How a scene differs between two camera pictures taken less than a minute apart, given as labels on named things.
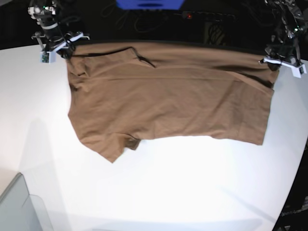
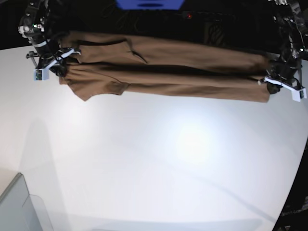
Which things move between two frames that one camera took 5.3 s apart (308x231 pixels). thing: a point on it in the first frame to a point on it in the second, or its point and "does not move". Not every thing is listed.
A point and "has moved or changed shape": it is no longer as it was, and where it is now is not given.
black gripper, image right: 283,50 to 282,66
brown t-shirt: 122,93 has moved or changed shape
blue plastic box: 150,5 does not move
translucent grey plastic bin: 21,211 does not move
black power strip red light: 205,16 does not move
